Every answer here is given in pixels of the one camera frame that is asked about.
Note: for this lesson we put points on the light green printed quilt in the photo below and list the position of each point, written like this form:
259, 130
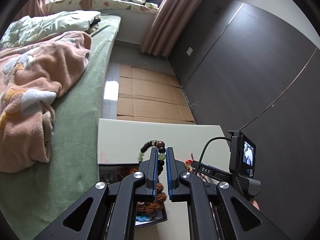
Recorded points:
50, 25

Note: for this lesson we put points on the dark grey wardrobe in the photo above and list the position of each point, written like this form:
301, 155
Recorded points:
250, 67

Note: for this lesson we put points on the pink curtain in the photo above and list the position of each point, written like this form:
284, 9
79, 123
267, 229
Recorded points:
32, 5
167, 22

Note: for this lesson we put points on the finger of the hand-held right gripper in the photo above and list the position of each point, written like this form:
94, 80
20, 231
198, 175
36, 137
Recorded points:
215, 173

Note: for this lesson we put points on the white wall socket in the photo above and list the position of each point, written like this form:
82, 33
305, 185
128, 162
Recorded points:
189, 51

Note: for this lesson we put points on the printed window seat cushion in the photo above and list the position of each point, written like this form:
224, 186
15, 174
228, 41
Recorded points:
100, 3

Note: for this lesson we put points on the flattened cardboard sheet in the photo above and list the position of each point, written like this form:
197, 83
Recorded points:
150, 97

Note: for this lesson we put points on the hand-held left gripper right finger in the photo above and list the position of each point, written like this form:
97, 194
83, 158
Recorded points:
170, 170

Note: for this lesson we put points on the black jewelry box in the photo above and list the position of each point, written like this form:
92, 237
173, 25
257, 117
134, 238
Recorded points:
112, 170

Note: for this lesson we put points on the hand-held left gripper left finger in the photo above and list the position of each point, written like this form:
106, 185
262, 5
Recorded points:
153, 170

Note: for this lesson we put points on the dark cloth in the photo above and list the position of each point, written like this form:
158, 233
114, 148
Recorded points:
96, 22

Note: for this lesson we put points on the bed with green sheet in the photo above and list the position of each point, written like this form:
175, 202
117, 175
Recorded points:
80, 135

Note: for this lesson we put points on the pink fleece blanket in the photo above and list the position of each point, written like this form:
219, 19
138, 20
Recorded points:
37, 85

